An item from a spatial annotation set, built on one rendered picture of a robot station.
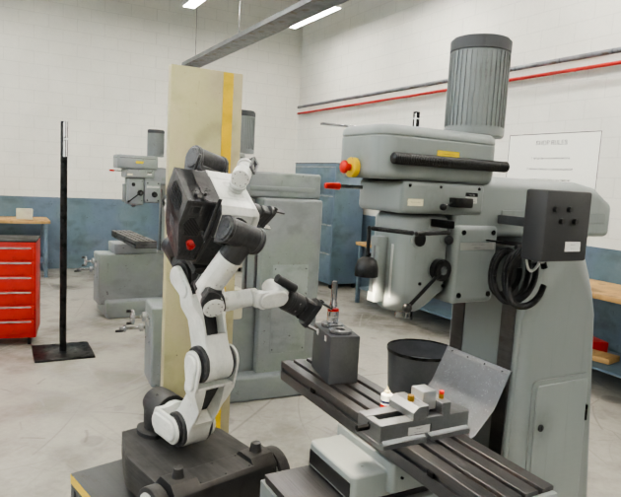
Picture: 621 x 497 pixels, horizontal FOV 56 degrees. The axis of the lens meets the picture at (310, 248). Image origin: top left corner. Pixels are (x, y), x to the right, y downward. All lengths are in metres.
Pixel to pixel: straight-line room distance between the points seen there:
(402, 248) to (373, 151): 0.32
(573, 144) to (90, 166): 7.50
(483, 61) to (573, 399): 1.24
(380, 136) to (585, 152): 5.11
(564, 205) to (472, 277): 0.37
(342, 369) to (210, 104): 1.80
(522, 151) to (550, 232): 5.43
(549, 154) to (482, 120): 5.00
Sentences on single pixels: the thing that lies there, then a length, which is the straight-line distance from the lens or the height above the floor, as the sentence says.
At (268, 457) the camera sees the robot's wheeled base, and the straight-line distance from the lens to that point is 2.49.
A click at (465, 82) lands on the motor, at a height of 2.06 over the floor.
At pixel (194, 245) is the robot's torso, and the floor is 1.46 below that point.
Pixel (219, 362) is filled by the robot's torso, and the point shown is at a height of 1.01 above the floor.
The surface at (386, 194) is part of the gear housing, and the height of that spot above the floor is 1.68.
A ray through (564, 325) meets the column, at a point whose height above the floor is 1.25.
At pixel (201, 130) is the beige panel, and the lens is 3.39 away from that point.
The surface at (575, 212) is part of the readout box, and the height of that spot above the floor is 1.66.
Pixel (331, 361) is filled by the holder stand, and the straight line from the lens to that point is 2.25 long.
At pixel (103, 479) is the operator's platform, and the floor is 0.40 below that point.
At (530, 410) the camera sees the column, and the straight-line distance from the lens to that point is 2.21.
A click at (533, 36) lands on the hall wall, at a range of 7.42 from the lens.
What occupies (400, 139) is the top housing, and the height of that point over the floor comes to 1.85.
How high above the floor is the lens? 1.71
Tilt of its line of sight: 7 degrees down
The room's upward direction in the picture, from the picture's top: 3 degrees clockwise
